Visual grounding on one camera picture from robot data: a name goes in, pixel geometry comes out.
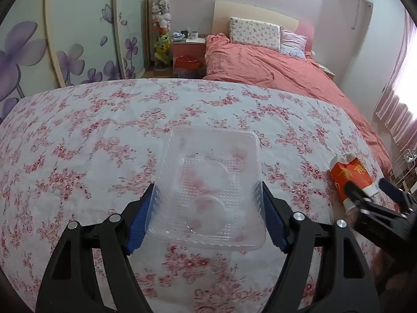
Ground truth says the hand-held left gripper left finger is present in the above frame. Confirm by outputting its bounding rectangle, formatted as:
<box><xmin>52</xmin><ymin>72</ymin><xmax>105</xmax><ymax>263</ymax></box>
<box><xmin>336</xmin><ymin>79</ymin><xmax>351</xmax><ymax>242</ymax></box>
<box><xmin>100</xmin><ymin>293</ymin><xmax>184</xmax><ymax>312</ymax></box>
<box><xmin>36</xmin><ymin>183</ymin><xmax>156</xmax><ymax>313</ymax></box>

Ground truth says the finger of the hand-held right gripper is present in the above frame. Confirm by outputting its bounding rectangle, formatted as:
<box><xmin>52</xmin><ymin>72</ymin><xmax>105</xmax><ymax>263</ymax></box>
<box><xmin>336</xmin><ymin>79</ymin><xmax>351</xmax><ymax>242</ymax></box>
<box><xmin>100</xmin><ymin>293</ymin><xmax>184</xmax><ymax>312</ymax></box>
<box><xmin>345</xmin><ymin>181</ymin><xmax>376</xmax><ymax>216</ymax></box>
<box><xmin>379</xmin><ymin>178</ymin><xmax>417</xmax><ymax>210</ymax></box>

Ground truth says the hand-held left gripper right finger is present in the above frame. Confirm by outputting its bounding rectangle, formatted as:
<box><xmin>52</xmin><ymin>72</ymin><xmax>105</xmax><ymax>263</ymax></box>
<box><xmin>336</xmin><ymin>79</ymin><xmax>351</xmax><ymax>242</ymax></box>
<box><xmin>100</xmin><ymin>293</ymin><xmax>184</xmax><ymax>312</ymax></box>
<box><xmin>261</xmin><ymin>183</ymin><xmax>380</xmax><ymax>313</ymax></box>

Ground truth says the orange and white carton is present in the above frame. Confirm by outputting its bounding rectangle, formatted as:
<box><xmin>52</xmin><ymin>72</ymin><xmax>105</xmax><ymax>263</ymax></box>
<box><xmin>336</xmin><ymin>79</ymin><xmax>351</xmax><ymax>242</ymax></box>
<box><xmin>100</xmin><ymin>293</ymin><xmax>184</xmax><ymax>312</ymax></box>
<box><xmin>329</xmin><ymin>154</ymin><xmax>380</xmax><ymax>216</ymax></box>

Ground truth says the clear plastic tray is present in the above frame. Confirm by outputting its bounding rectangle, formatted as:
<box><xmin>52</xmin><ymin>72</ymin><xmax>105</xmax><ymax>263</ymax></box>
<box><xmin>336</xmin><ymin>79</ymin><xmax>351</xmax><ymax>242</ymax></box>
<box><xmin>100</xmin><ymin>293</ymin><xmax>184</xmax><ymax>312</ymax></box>
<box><xmin>145</xmin><ymin>127</ymin><xmax>267</xmax><ymax>251</ymax></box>

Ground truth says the pink curtain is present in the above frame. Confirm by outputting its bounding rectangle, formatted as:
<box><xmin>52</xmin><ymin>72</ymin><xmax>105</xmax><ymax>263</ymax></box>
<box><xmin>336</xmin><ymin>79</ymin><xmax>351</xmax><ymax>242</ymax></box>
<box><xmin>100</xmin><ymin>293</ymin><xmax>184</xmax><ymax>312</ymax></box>
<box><xmin>373</xmin><ymin>10</ymin><xmax>417</xmax><ymax>146</ymax></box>

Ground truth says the pink floral tablecloth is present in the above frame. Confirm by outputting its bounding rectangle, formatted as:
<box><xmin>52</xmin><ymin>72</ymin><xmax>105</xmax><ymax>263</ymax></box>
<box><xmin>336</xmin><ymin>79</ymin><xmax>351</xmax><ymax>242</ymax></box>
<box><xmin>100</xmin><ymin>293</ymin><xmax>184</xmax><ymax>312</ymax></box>
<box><xmin>0</xmin><ymin>78</ymin><xmax>395</xmax><ymax>313</ymax></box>

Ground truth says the pink and white nightstand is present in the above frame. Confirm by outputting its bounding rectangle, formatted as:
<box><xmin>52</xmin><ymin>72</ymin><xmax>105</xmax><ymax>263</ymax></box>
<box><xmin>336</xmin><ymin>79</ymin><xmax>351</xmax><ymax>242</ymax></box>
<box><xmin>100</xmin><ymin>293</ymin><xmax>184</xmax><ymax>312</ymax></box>
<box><xmin>317</xmin><ymin>63</ymin><xmax>336</xmax><ymax>80</ymax></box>
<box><xmin>171</xmin><ymin>37</ymin><xmax>206</xmax><ymax>69</ymax></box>

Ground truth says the bed with salmon duvet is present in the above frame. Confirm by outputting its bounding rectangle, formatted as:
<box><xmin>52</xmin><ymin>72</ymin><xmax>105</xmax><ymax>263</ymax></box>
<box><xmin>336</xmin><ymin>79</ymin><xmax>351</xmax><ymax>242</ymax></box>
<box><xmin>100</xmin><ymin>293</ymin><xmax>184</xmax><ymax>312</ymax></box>
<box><xmin>202</xmin><ymin>33</ymin><xmax>393</xmax><ymax>173</ymax></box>

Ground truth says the small orange waste bin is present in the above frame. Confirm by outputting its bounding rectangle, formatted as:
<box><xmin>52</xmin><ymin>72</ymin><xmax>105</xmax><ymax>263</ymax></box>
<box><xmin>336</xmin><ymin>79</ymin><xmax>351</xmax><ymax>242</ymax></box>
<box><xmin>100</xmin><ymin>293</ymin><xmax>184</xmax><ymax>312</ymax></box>
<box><xmin>174</xmin><ymin>55</ymin><xmax>200</xmax><ymax>79</ymax></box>

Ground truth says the pink striped pillow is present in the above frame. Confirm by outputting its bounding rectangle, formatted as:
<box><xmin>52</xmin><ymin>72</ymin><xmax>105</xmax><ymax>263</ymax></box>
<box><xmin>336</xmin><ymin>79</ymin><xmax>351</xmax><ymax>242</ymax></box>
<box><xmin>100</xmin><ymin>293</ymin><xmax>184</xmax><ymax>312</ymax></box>
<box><xmin>279</xmin><ymin>29</ymin><xmax>307</xmax><ymax>59</ymax></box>

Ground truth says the green plush toy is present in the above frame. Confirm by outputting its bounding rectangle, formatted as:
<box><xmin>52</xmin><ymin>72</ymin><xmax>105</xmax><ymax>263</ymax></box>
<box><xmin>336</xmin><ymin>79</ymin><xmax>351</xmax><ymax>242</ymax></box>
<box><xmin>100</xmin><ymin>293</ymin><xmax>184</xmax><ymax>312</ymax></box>
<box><xmin>154</xmin><ymin>34</ymin><xmax>172</xmax><ymax>64</ymax></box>

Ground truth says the white pipe conduit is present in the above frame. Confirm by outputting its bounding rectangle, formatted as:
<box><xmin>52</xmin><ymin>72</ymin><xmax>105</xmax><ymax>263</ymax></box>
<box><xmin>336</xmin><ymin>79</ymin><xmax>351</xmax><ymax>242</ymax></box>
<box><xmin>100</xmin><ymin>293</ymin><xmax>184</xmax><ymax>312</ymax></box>
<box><xmin>352</xmin><ymin>0</ymin><xmax>373</xmax><ymax>30</ymax></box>

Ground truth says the white floral pillow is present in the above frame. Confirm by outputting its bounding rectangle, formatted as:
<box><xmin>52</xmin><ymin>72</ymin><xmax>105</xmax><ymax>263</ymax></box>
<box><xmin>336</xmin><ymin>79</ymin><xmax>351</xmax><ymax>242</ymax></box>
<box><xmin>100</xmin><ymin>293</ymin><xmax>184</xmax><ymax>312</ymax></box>
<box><xmin>229</xmin><ymin>17</ymin><xmax>281</xmax><ymax>52</ymax></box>

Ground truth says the flower print sliding wardrobe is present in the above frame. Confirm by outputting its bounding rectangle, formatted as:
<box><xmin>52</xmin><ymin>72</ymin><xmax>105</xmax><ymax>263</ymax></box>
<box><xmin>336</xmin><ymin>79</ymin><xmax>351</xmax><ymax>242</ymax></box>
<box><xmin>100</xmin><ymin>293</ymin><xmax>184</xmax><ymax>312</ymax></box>
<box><xmin>0</xmin><ymin>0</ymin><xmax>154</xmax><ymax>121</ymax></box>

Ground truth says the cream and pink headboard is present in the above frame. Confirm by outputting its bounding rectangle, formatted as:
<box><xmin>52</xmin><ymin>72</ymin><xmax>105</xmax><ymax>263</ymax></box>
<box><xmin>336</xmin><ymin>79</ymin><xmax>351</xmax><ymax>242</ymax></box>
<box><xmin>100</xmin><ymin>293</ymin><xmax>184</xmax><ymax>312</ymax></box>
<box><xmin>212</xmin><ymin>0</ymin><xmax>315</xmax><ymax>53</ymax></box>

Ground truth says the plush toy tower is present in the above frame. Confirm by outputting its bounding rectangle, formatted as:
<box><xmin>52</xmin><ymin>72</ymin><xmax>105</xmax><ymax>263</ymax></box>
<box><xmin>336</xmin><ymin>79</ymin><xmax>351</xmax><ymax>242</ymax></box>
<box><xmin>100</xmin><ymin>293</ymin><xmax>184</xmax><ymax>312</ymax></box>
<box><xmin>150</xmin><ymin>0</ymin><xmax>173</xmax><ymax>36</ymax></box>

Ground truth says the white wire rack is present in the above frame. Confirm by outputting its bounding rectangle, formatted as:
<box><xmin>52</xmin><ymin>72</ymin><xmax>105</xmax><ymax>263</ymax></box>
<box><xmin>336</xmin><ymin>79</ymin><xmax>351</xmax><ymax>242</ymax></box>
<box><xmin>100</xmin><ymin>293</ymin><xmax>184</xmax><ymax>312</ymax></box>
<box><xmin>389</xmin><ymin>148</ymin><xmax>417</xmax><ymax>190</ymax></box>

